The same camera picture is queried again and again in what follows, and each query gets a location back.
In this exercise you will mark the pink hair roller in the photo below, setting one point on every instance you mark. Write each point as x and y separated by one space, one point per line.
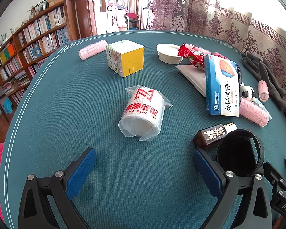
253 112
263 90
200 47
91 50

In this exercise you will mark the blue medicine box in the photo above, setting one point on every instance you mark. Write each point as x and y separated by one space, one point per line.
220 85

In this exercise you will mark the pink foam curler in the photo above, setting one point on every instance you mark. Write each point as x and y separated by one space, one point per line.
220 55

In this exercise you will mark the wooden bookshelf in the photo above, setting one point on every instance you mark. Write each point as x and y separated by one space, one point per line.
70 16

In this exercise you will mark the teal table mat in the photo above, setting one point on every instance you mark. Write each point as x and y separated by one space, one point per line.
62 114

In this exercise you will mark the red snack packet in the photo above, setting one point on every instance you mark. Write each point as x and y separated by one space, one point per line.
193 57

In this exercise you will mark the black comb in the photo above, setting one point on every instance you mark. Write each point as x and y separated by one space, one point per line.
239 75

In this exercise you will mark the black cup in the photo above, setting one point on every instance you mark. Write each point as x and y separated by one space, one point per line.
238 152

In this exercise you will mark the dark chair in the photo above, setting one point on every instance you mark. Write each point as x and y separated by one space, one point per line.
133 20

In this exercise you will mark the purple lace curtain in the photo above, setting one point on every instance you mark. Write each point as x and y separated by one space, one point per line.
169 7

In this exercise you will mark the rows of books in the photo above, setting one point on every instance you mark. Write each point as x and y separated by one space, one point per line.
47 35

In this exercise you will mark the wooden door frame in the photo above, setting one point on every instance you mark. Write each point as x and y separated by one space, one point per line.
87 7

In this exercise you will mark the panda toy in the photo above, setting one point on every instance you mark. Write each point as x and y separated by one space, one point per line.
246 91

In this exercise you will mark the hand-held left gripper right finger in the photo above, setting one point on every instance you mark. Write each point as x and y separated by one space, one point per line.
208 174

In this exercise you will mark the grey glove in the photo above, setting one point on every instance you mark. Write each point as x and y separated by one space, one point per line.
251 64
274 85

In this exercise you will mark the blue stool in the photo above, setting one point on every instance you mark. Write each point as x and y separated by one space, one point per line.
7 106

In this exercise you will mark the white roll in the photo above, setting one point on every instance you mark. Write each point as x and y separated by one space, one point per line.
143 114

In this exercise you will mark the white paper packet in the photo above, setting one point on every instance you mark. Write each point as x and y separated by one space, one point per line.
195 76

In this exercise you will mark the yellow and white box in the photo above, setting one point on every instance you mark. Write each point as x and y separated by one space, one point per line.
126 58

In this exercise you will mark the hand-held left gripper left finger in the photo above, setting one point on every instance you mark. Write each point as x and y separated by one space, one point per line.
82 169

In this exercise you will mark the white round lid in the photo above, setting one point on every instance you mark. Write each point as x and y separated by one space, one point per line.
168 53

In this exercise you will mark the cream patterned curtain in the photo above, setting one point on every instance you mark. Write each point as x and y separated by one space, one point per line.
252 28

